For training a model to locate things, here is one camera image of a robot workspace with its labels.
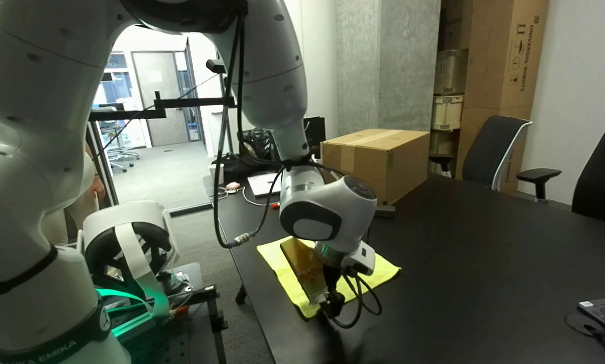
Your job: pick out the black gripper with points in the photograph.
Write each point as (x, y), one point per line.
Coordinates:
(332, 280)

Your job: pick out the yellow cloth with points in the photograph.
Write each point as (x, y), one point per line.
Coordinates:
(385, 271)

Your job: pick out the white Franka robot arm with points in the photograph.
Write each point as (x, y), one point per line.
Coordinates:
(40, 135)

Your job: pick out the small grey rectangular block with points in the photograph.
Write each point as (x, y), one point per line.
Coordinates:
(385, 209)

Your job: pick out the small white container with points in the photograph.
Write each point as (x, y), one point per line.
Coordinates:
(218, 175)

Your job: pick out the black backpack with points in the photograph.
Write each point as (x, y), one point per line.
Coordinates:
(255, 145)

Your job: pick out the white storage box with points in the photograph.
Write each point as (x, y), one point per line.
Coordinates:
(448, 112)

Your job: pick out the black horizontal mounting bar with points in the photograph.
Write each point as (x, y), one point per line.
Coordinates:
(181, 101)

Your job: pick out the tall brown cardboard box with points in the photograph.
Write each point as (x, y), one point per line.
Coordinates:
(510, 68)

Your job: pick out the gold wrist camera mount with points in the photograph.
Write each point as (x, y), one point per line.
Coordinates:
(302, 263)

